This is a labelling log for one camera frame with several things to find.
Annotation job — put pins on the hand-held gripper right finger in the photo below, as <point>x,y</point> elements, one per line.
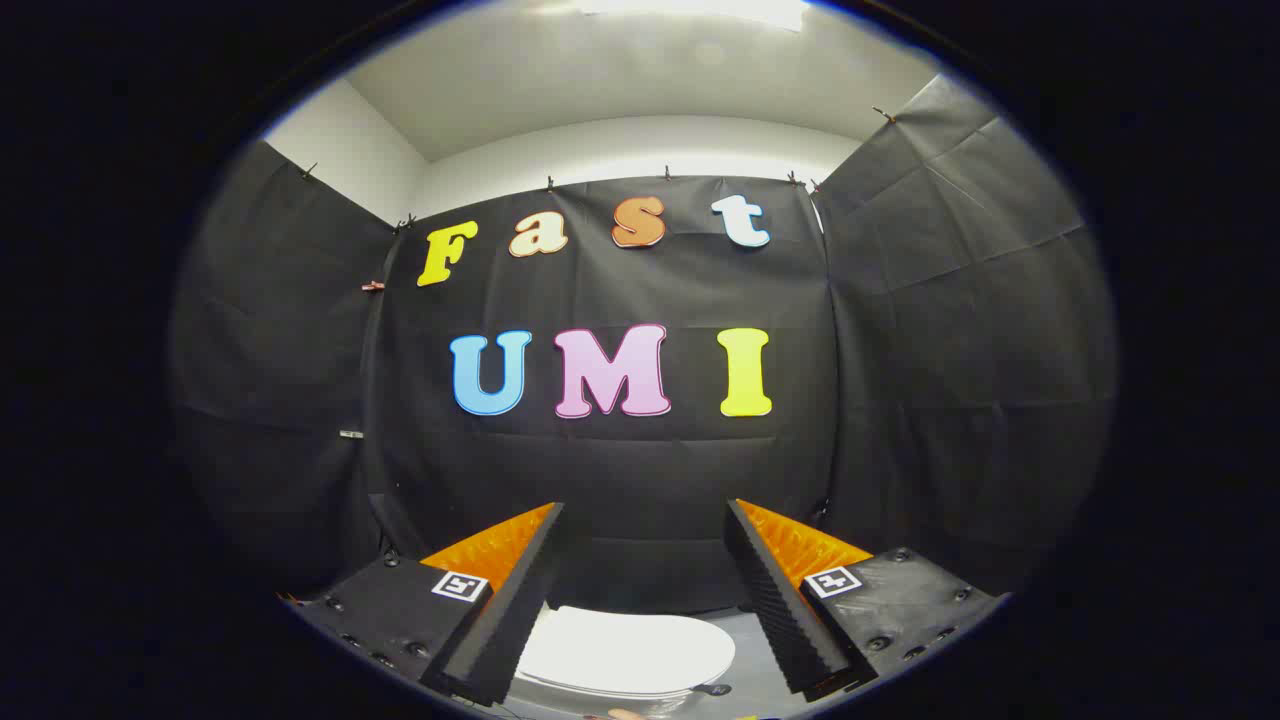
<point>780,610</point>

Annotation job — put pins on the black backdrop cloth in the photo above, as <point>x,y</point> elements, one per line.
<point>640,470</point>

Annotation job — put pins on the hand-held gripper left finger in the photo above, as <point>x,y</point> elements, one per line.
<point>505,610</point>

